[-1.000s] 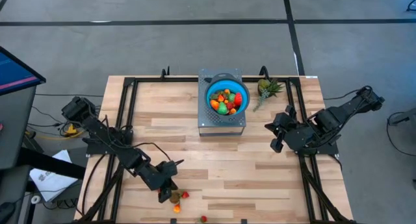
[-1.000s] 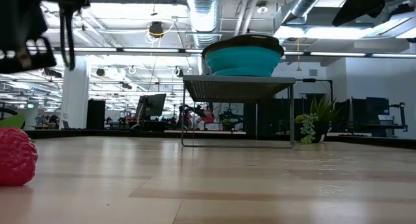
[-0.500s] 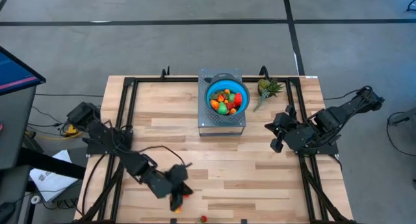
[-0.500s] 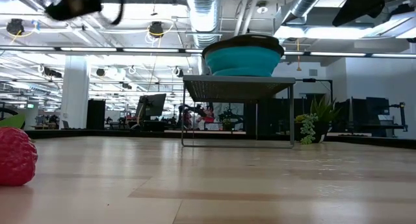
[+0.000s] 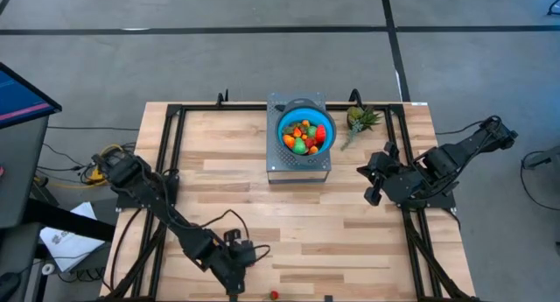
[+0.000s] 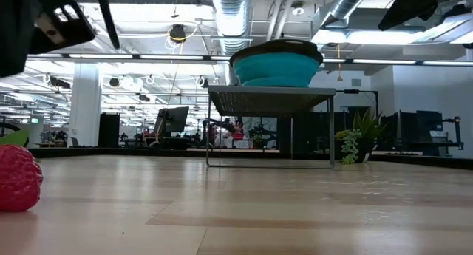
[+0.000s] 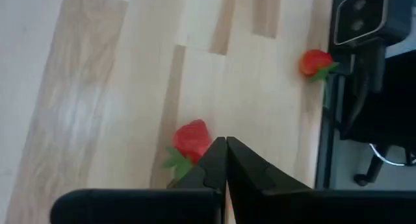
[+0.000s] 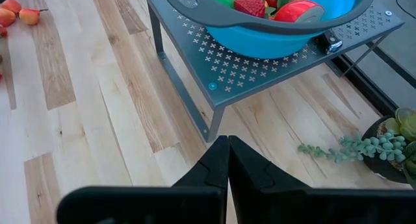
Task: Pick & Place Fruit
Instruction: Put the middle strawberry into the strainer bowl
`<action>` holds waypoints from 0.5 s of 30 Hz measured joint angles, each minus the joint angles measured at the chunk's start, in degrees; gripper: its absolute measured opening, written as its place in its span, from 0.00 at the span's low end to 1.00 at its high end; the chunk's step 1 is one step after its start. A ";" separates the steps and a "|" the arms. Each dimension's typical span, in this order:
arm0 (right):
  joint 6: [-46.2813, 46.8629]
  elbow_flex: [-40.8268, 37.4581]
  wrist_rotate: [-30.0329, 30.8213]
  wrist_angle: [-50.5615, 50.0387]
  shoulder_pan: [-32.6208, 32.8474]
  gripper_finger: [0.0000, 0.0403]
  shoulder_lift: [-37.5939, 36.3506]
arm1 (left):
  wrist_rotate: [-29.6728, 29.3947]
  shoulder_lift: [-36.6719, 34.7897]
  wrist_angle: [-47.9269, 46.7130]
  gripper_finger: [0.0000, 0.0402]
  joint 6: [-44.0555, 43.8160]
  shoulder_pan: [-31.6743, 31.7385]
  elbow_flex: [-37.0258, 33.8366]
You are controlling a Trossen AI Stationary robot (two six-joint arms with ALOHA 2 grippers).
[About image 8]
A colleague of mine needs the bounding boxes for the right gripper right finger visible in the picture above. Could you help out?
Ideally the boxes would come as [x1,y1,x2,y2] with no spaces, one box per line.
[229,136,416,224]

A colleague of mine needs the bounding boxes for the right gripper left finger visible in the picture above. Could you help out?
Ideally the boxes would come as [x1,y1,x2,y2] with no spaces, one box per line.
[57,135,229,224]

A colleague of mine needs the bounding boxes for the black kitchen knife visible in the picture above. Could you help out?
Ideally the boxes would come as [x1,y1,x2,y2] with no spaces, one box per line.
[320,31,345,55]

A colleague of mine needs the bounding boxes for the blue collapsible colander grey rim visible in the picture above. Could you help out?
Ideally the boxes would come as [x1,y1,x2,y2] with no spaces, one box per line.
[161,0,378,60]

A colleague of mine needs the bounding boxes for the red toy apple half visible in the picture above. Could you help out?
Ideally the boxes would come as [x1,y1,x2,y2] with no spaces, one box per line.
[274,0,326,23]

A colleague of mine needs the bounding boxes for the red toy strawberry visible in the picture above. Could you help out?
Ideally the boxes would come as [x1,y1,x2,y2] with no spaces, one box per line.
[233,0,267,19]

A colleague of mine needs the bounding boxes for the orange toy peach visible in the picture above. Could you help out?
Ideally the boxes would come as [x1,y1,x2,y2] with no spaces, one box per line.
[0,0,23,16]
[0,8,17,27]
[18,8,49,26]

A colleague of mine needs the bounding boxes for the spiky green potted plant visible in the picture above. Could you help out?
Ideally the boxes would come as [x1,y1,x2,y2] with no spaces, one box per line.
[361,106,416,189]

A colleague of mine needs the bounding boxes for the grey perforated metal stand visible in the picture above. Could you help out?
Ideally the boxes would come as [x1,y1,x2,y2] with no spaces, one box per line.
[144,0,406,143]

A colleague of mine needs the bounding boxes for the black table frame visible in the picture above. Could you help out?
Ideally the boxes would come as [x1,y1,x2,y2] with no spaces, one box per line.
[326,42,416,118]

